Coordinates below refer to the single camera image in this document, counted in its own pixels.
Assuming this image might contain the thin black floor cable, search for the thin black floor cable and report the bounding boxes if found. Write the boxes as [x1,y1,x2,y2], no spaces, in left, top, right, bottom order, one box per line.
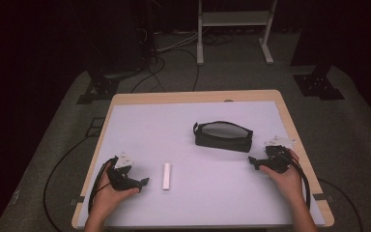
[129,47,201,95]

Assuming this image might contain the person's left hand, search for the person's left hand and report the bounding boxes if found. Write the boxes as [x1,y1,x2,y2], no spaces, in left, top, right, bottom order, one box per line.
[90,161,141,220]

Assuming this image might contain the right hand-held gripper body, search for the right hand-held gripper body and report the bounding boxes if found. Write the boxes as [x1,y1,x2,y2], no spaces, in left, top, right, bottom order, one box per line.
[258,134,298,175]

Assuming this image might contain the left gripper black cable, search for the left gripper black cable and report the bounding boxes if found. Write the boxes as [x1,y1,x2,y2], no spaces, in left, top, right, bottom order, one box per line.
[87,156,119,215]

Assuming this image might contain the white floor cables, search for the white floor cables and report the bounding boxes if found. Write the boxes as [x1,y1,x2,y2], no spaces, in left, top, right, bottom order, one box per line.
[156,30,201,54]

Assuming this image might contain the black zip pouch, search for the black zip pouch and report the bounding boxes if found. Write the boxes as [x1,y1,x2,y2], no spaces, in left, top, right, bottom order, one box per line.
[192,120,254,154]

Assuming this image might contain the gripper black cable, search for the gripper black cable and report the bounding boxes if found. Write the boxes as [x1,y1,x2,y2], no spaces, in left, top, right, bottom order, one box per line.
[87,156,119,215]
[278,150,312,211]

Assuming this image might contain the white metal stand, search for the white metal stand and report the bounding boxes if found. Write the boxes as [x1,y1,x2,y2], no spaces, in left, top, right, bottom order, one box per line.
[196,0,278,67]

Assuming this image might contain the white table mat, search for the white table mat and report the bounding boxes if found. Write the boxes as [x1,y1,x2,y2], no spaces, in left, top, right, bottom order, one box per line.
[76,101,327,228]

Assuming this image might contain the black stand base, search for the black stand base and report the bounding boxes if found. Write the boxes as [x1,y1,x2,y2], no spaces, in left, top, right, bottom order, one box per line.
[293,65,346,102]
[75,72,121,105]

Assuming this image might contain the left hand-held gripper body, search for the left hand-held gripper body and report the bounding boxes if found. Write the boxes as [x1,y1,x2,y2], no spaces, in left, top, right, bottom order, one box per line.
[106,151,143,192]

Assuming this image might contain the white eraser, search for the white eraser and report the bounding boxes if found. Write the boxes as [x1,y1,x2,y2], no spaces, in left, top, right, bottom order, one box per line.
[162,162,172,191]

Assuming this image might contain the person's right hand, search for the person's right hand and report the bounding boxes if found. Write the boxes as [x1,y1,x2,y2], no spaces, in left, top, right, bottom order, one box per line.
[259,148,304,203]

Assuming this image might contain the dark equipment rack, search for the dark equipment rack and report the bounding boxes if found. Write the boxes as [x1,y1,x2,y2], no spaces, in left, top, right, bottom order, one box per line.
[86,0,158,77]

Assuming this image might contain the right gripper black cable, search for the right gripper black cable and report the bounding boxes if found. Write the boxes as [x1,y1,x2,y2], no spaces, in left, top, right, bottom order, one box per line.
[278,150,312,211]

